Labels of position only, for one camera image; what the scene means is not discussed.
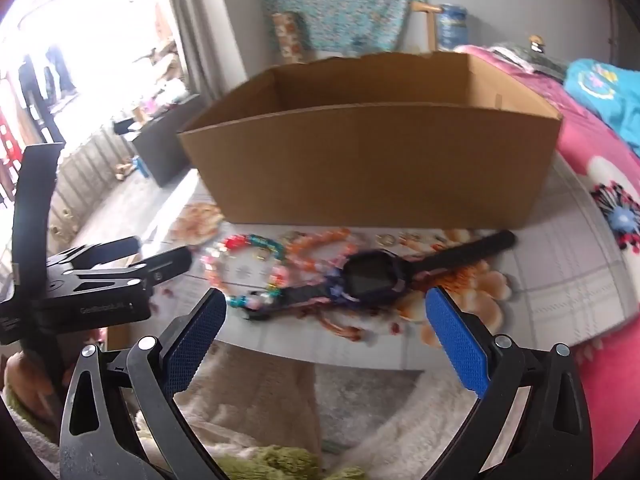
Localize orange bead bracelet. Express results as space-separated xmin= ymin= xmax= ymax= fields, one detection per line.
xmin=282 ymin=227 xmax=361 ymax=281

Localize light blue printed cloth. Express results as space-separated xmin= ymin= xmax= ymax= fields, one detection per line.
xmin=564 ymin=58 xmax=640 ymax=156

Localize floral plaid tablecloth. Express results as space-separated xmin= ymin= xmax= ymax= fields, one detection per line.
xmin=70 ymin=150 xmax=640 ymax=376

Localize black cabinet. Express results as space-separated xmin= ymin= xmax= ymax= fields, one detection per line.
xmin=131 ymin=94 xmax=208 ymax=187

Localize wooden t-shaped post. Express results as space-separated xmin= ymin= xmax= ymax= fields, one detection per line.
xmin=410 ymin=1 xmax=443 ymax=53

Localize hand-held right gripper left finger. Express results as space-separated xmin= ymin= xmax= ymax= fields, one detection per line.
xmin=59 ymin=287 xmax=228 ymax=480

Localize dark hanging clothes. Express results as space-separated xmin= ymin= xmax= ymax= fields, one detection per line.
xmin=20 ymin=45 xmax=76 ymax=106

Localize multicoloured bead bracelet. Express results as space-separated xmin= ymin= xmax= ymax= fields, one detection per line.
xmin=200 ymin=232 xmax=291 ymax=311

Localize black purple smart watch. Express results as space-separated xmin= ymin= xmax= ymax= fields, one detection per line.
xmin=245 ymin=230 xmax=517 ymax=322

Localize grey curtain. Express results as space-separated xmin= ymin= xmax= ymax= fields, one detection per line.
xmin=165 ymin=0 xmax=248 ymax=96

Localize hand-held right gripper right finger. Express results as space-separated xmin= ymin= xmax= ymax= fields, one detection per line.
xmin=420 ymin=286 xmax=593 ymax=480

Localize pink flower blanket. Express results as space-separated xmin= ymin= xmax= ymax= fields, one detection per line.
xmin=452 ymin=44 xmax=640 ymax=480

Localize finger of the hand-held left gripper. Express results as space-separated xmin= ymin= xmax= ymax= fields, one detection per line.
xmin=46 ymin=236 xmax=141 ymax=273
xmin=65 ymin=246 xmax=194 ymax=293

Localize white fluffy robe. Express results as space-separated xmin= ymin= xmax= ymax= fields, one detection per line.
xmin=135 ymin=345 xmax=451 ymax=480

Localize grey lace cloth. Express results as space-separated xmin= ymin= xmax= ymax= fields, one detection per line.
xmin=490 ymin=42 xmax=571 ymax=78

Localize red hanging clothes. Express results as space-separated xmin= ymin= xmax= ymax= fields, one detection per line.
xmin=0 ymin=110 xmax=22 ymax=173

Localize person's left hand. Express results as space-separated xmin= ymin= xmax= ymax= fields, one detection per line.
xmin=0 ymin=352 xmax=57 ymax=420

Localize person's left forearm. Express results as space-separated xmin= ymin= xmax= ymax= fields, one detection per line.
xmin=0 ymin=385 xmax=63 ymax=461

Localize teal floral wall cloth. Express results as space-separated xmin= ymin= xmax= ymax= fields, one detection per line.
xmin=262 ymin=0 xmax=426 ymax=58

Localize brown cardboard box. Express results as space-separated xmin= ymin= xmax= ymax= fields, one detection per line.
xmin=177 ymin=52 xmax=563 ymax=231

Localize orange patterned tall box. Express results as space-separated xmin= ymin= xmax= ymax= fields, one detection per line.
xmin=271 ymin=11 xmax=307 ymax=63

